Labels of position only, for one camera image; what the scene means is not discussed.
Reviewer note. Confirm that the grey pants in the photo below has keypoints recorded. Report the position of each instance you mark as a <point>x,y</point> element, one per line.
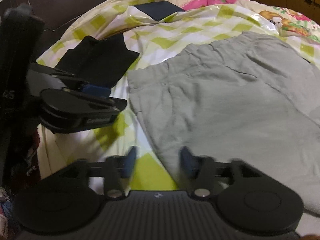
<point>249,97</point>

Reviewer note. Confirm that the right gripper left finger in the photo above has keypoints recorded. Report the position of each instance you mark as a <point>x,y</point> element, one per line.
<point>116,169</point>

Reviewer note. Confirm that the cartoon print quilt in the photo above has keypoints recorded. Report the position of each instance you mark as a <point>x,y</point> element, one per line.
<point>289,21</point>

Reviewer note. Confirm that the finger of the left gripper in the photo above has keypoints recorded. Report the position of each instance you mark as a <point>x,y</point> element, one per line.
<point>102,92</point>

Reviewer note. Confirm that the black folded garment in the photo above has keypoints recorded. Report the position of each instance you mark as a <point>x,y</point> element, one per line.
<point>100,62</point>

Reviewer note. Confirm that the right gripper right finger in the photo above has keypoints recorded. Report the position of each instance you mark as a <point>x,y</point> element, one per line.
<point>200,173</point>

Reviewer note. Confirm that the dark navy folded cloth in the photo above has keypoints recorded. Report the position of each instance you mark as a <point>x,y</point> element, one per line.
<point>158,10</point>

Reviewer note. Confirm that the green checkered plastic sheet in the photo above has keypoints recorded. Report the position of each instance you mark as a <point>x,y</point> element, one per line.
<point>154,41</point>

